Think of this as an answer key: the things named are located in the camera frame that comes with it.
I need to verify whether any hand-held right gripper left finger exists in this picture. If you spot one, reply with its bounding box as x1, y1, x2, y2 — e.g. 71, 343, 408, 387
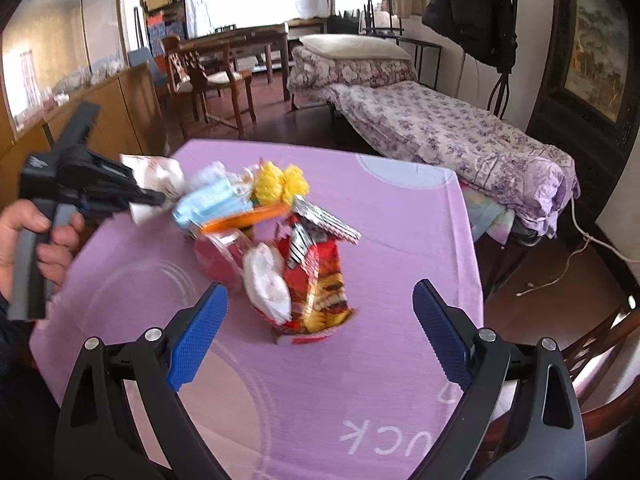
52, 281, 231, 480

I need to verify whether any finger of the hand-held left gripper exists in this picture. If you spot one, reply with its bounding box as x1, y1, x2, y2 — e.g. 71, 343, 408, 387
95, 156, 151, 195
82, 184, 167, 217

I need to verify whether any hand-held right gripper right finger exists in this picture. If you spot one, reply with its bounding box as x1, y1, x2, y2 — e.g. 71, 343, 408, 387
411, 278, 588, 480

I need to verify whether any white floral paper packet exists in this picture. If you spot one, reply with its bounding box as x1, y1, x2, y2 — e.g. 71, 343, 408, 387
120, 154, 186, 226

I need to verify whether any blue face mask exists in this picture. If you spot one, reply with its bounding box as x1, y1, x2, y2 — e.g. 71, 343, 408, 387
172, 182, 251, 228

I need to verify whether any orange striped medicine box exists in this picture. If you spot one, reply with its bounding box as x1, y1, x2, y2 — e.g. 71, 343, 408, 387
200, 203, 291, 235

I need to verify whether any person's left forearm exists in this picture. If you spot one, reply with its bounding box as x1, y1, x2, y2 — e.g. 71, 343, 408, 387
0, 292, 66, 480

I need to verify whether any person's left hand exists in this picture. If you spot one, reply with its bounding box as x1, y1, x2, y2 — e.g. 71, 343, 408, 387
0, 199, 86, 297

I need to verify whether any wooden sideboard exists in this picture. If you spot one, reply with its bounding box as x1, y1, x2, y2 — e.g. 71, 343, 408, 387
0, 62, 168, 206

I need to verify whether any red transparent cup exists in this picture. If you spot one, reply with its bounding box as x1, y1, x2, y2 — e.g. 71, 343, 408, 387
194, 230, 253, 296

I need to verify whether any white crumpled plastic bag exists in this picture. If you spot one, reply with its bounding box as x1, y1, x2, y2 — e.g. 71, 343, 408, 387
192, 160, 241, 191

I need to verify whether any white round packet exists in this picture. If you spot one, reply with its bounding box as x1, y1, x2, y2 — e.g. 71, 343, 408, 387
242, 242, 293, 323

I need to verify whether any wooden armchair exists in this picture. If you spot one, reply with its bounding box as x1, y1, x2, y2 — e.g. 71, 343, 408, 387
162, 37, 258, 141

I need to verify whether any red snack bag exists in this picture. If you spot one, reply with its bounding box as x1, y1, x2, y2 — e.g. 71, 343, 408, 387
270, 212, 361, 346

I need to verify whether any yellow mesh scrubber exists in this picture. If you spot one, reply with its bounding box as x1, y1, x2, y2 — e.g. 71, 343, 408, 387
252, 160, 308, 206

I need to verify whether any silver blister pack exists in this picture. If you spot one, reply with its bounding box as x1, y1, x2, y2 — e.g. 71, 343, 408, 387
290, 195, 362, 246

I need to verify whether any dark wooden chair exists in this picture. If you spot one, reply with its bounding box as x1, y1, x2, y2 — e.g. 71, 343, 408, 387
482, 300, 640, 461

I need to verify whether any wooden dining table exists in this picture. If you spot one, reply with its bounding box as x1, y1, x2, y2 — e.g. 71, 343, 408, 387
177, 22, 291, 101

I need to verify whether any bed with floral sheet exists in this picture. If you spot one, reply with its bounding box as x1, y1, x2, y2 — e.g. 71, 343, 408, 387
287, 80, 581, 241

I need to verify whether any black metal coat rack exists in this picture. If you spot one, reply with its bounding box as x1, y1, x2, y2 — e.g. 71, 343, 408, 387
490, 67, 516, 121

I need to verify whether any folded floral quilt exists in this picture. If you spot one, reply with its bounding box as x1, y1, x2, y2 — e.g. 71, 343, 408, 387
291, 46, 418, 88

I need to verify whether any white pillow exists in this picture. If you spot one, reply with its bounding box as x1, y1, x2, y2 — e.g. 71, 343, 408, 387
302, 34, 413, 61

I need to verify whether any dark framed painting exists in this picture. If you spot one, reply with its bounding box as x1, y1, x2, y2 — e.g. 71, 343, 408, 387
525, 0, 640, 161

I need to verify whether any black jacket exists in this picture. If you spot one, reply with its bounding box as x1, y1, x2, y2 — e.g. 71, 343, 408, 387
422, 0, 518, 73

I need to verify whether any wall mirror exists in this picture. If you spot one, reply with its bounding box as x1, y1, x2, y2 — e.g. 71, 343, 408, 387
0, 0, 126, 133

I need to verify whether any white cable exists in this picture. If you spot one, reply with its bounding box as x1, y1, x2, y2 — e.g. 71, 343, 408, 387
517, 200, 636, 296

